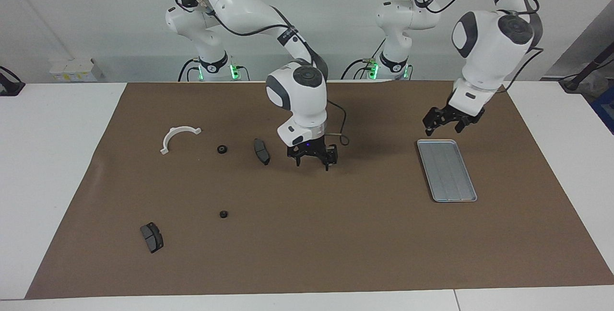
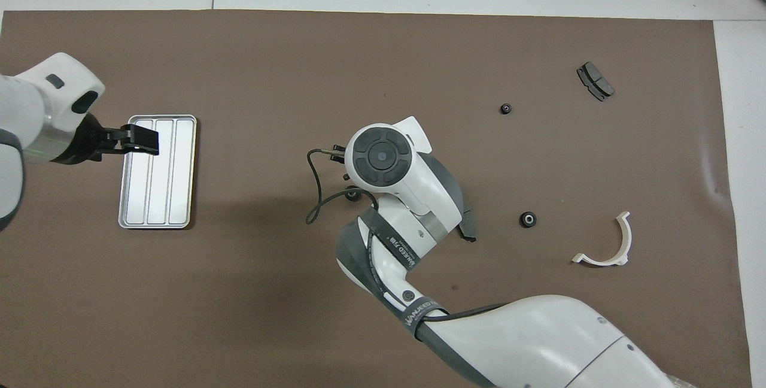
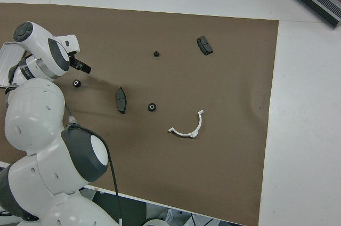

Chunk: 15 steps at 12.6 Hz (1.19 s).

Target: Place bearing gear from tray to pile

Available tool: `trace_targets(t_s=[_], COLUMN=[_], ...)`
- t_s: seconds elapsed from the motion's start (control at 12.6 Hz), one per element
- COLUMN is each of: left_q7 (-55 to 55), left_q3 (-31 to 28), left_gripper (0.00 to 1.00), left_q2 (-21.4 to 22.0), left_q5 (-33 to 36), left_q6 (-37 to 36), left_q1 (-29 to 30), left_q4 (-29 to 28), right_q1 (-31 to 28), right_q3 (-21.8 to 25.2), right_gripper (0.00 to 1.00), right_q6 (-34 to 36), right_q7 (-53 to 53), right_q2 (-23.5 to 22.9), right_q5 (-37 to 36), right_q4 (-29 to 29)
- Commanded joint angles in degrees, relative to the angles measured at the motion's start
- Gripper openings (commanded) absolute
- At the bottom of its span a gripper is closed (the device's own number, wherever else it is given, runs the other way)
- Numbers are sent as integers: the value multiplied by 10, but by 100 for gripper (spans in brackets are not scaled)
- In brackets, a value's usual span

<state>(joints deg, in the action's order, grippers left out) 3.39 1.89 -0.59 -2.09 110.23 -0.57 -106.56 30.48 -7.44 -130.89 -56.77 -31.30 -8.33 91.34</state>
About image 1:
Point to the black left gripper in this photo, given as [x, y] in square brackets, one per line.
[453, 113]

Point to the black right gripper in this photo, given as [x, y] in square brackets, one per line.
[312, 150]

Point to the black bearing gear white centre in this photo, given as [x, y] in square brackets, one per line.
[221, 149]

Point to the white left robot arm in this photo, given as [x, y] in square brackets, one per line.
[489, 47]

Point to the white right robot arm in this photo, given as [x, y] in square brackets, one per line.
[297, 104]

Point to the silver ribbed metal tray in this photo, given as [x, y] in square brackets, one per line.
[448, 172]

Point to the dark grey brake pad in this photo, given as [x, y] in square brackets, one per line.
[261, 151]
[152, 239]

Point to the brown table mat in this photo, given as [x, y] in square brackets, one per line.
[312, 229]

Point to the black pole stand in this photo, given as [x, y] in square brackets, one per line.
[583, 75]

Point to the blue plastic crate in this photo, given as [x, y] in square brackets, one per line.
[605, 109]

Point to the white curved plastic bracket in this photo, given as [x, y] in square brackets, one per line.
[164, 150]

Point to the black desk clamp mount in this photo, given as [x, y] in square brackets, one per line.
[9, 88]

